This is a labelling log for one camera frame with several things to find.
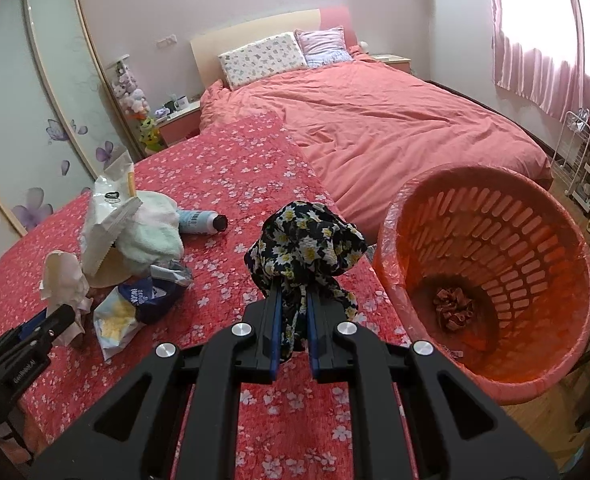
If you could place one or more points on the pink striped pillow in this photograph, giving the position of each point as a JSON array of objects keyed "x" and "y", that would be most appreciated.
[{"x": 322, "y": 47}]

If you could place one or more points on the dark blue snack packet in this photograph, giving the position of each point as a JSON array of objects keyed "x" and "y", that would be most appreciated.
[{"x": 152, "y": 302}]

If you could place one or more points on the pink curtain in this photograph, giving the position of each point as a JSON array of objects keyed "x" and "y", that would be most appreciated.
[{"x": 535, "y": 60}]

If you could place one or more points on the pink duvet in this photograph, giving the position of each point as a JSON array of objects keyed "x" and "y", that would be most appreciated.
[{"x": 400, "y": 125}]

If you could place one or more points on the small white lamp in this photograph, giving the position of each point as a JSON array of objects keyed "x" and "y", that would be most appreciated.
[{"x": 366, "y": 48}]

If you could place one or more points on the red floral blanket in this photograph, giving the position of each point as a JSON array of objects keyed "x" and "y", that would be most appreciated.
[{"x": 235, "y": 170}]

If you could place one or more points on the white tissue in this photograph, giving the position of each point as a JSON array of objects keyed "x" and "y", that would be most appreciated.
[{"x": 65, "y": 280}]

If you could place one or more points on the white wet wipes pack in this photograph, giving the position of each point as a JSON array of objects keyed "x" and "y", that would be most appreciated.
[{"x": 107, "y": 220}]

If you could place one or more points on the white yellow snack packet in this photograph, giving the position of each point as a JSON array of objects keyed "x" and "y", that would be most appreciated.
[{"x": 115, "y": 322}]

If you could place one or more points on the light blue tube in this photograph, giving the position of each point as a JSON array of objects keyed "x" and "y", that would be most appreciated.
[{"x": 197, "y": 221}]

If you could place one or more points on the flower print wardrobe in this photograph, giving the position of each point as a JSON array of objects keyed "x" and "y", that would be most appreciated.
[{"x": 20, "y": 85}]

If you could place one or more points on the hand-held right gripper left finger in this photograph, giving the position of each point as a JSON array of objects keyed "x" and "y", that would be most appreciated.
[{"x": 275, "y": 330}]

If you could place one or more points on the white floral pillow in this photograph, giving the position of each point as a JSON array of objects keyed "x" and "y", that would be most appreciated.
[{"x": 262, "y": 60}]

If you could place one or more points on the cream pink headboard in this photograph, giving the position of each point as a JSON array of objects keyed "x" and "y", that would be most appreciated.
[{"x": 255, "y": 27}]

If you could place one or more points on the dark floral cloth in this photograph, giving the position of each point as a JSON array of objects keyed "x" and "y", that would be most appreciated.
[{"x": 305, "y": 240}]

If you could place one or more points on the dark wooden bed frame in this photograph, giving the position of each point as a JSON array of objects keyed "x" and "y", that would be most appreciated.
[{"x": 475, "y": 97}]

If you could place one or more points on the yellow green plush toy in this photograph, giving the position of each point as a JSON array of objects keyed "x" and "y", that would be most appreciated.
[{"x": 150, "y": 132}]

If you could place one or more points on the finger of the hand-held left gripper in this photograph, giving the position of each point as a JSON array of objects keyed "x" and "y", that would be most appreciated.
[
  {"x": 31, "y": 324},
  {"x": 50, "y": 327}
]

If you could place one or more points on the white wall outlet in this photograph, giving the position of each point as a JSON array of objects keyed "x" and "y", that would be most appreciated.
[{"x": 167, "y": 40}]

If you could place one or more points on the pink white nightstand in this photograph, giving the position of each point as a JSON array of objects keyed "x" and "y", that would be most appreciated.
[
  {"x": 392, "y": 62},
  {"x": 180, "y": 125}
]

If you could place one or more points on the white towel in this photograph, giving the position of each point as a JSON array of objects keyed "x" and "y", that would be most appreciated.
[{"x": 150, "y": 240}]

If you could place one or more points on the orange plastic laundry basket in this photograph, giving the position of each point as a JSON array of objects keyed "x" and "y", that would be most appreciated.
[{"x": 525, "y": 240}]

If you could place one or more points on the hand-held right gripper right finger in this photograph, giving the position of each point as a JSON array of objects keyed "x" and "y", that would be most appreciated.
[{"x": 315, "y": 330}]

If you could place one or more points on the stuffed toy stack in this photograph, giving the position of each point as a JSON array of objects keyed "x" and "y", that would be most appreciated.
[{"x": 127, "y": 92}]

